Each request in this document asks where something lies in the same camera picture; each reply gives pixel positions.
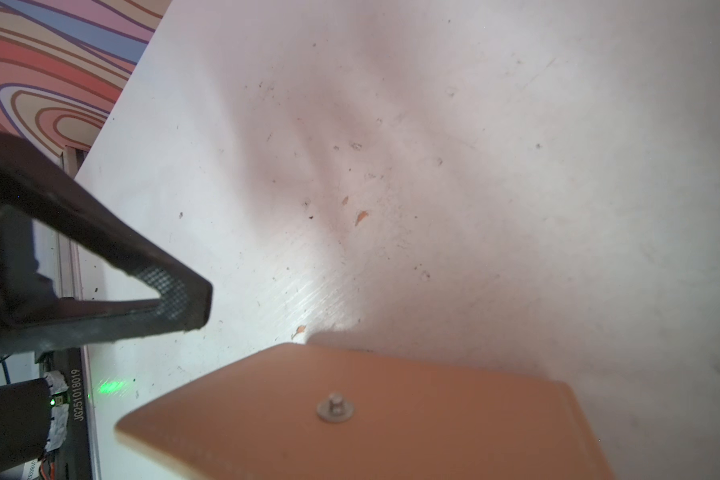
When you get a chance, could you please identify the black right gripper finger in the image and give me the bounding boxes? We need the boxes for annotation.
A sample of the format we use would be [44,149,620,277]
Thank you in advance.
[0,131,213,356]

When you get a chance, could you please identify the robot base plate with label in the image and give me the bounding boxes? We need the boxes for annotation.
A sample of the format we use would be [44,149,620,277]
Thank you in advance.
[35,348,101,479]

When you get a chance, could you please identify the tan leather card holder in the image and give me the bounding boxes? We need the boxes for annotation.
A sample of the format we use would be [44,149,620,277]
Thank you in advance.
[115,343,613,479]

